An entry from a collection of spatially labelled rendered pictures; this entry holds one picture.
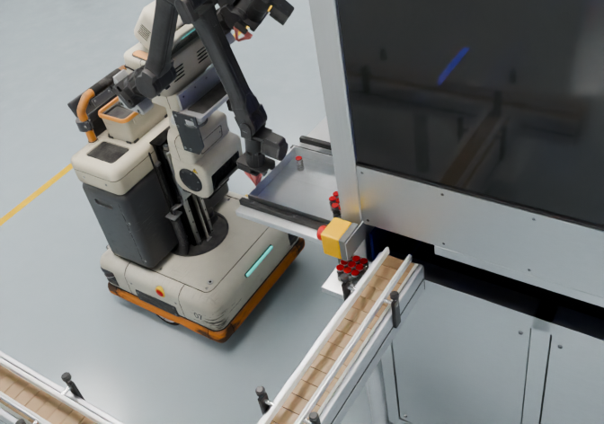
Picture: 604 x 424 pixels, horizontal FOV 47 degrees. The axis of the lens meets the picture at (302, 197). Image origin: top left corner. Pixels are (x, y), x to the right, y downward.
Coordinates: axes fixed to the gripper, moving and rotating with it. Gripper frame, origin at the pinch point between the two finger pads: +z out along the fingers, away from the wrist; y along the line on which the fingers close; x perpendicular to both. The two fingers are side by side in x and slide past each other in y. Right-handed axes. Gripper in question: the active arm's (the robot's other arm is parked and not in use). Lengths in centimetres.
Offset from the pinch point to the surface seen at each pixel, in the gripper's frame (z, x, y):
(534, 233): -38, -12, 83
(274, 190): 2.3, 1.8, 5.1
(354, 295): -14, -31, 51
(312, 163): 1.6, 18.2, 8.7
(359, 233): -16.4, -14.6, 42.9
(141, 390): 99, -39, -34
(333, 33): -70, -13, 32
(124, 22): 139, 207, -278
